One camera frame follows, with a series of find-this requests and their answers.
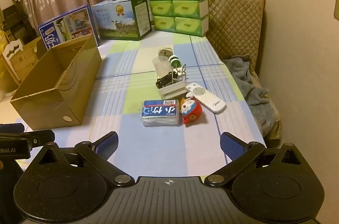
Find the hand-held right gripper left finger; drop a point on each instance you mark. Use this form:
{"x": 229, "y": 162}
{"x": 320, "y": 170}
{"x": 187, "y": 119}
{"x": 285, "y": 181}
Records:
{"x": 107, "y": 143}

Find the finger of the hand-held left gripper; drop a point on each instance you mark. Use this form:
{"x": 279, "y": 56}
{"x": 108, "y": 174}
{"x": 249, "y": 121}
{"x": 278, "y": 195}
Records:
{"x": 12, "y": 127}
{"x": 42, "y": 137}

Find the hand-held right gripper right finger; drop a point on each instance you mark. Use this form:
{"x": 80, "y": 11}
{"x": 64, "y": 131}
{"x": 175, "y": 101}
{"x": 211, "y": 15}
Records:
{"x": 233, "y": 147}

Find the brown cardboard box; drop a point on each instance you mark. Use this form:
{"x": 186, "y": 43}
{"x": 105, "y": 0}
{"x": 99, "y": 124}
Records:
{"x": 47, "y": 107}

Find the red toy figure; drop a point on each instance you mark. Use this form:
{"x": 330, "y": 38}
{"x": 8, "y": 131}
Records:
{"x": 192, "y": 112}

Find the white remote control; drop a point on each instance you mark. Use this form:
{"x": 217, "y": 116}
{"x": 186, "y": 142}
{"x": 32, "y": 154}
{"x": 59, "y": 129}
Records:
{"x": 206, "y": 99}

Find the white shallow tray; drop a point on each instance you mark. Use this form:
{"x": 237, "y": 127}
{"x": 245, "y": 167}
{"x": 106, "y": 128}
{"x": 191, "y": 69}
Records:
{"x": 172, "y": 91}

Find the black toy car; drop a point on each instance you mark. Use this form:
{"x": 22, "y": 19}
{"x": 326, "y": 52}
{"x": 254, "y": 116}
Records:
{"x": 164, "y": 81}

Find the clear plastic container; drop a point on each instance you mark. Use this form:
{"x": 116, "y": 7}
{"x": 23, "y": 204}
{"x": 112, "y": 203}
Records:
{"x": 161, "y": 67}

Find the green and white spool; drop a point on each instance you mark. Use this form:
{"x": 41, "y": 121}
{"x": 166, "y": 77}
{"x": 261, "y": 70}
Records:
{"x": 174, "y": 60}

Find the white plug adapter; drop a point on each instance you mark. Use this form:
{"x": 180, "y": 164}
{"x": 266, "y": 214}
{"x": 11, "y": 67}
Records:
{"x": 165, "y": 52}

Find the plaid tablecloth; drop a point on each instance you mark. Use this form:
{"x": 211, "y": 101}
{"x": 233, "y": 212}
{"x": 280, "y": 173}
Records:
{"x": 164, "y": 150}

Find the grey cloth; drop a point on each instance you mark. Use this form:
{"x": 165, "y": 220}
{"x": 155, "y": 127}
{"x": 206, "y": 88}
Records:
{"x": 254, "y": 91}

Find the brown storage carton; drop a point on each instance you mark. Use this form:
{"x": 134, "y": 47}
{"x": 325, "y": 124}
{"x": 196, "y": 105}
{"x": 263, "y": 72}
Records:
{"x": 26, "y": 54}

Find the white chair back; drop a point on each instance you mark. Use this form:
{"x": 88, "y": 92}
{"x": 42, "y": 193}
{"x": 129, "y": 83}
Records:
{"x": 13, "y": 48}

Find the black folding chairs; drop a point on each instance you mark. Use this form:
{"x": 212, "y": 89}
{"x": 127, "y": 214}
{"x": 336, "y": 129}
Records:
{"x": 13, "y": 17}

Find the dark blue milk carton box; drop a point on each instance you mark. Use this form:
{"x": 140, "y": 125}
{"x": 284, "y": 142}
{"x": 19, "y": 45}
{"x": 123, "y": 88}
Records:
{"x": 66, "y": 25}

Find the green-sided milk carton box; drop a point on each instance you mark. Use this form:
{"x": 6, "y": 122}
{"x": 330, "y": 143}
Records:
{"x": 119, "y": 20}

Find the quilted beige cushion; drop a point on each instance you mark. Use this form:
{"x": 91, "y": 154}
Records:
{"x": 233, "y": 22}

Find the pack of green tissue packets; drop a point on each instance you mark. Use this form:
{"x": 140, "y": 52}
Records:
{"x": 182, "y": 7}

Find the beige wall socket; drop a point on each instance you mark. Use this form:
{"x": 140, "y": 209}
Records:
{"x": 337, "y": 8}

